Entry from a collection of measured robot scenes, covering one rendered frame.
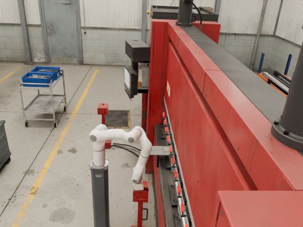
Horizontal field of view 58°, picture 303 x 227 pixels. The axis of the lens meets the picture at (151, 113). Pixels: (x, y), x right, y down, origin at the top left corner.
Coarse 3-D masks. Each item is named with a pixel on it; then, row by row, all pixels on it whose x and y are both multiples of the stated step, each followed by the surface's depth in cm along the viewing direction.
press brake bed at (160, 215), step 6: (156, 156) 352; (156, 168) 346; (156, 174) 344; (156, 180) 342; (156, 186) 340; (156, 192) 339; (156, 198) 337; (162, 198) 273; (156, 204) 368; (162, 204) 271; (156, 210) 359; (162, 210) 269; (156, 216) 350; (162, 216) 268; (156, 222) 341; (162, 222) 267
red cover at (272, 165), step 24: (168, 24) 331; (192, 48) 205; (192, 72) 188; (216, 72) 152; (216, 96) 131; (240, 96) 120; (240, 120) 101; (264, 120) 100; (240, 144) 101; (264, 144) 84; (264, 168) 82; (288, 168) 74
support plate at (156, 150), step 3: (153, 147) 320; (156, 147) 320; (159, 147) 320; (162, 147) 321; (165, 147) 321; (168, 147) 321; (153, 150) 314; (156, 150) 314; (159, 150) 314; (162, 150) 315; (150, 153) 308; (153, 153) 309; (156, 153) 309; (159, 153) 309; (162, 153) 310; (165, 153) 310; (168, 153) 310
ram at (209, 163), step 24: (168, 48) 341; (168, 72) 336; (168, 96) 331; (192, 96) 195; (192, 120) 193; (216, 120) 151; (192, 144) 191; (216, 144) 135; (192, 168) 189; (216, 168) 134; (240, 168) 112; (192, 192) 188; (216, 192) 134
